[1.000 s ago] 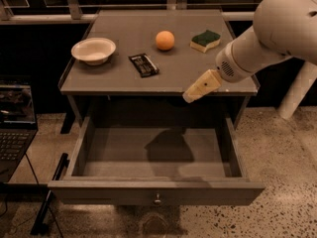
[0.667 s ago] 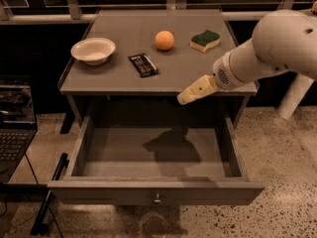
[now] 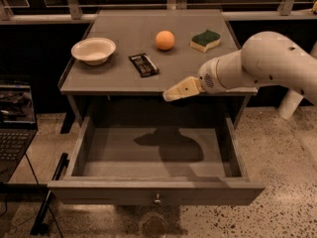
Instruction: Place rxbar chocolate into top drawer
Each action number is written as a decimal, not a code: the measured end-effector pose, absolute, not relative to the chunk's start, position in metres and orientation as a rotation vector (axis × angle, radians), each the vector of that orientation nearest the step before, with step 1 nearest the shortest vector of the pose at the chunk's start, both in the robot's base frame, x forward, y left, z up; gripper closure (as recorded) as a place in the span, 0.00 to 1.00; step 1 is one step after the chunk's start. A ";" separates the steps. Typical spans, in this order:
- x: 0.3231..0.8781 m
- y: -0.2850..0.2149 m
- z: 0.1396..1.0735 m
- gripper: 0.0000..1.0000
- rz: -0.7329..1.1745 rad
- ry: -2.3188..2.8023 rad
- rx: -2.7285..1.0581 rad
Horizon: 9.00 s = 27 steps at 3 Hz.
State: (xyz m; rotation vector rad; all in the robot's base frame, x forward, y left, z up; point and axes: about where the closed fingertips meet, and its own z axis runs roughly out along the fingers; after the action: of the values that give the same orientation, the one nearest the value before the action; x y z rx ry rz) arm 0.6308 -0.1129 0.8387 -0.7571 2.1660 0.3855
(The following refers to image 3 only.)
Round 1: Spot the black rxbar chocolate bar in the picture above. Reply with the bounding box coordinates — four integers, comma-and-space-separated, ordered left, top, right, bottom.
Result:
129, 54, 159, 77

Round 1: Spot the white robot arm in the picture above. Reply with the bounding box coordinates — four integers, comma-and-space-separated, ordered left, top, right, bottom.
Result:
163, 32, 317, 104

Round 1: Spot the grey drawer cabinet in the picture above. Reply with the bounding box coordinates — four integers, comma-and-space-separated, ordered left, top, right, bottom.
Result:
60, 10, 257, 128

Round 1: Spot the open grey top drawer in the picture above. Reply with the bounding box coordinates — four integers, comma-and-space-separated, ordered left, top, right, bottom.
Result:
49, 118, 264, 206

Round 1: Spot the metal drawer knob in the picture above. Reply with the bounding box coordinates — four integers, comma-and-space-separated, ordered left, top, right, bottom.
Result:
153, 193, 162, 205

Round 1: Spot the green yellow sponge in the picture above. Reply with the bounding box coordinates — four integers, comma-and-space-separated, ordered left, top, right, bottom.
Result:
190, 30, 221, 53

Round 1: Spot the orange fruit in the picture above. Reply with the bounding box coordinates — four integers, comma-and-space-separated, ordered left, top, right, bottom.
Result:
156, 31, 174, 51

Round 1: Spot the white bowl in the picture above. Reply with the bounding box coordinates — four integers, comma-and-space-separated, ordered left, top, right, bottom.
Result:
71, 38, 116, 65

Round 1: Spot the black laptop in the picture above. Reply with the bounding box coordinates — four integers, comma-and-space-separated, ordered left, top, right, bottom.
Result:
0, 78, 38, 183

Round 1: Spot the black stand leg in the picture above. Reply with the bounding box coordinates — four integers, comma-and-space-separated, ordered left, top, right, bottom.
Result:
28, 153, 69, 237

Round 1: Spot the metal railing frame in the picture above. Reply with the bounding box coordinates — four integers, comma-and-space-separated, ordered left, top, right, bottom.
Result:
0, 0, 317, 26

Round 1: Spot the black cable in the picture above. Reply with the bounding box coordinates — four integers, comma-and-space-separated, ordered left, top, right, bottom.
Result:
24, 153, 64, 238

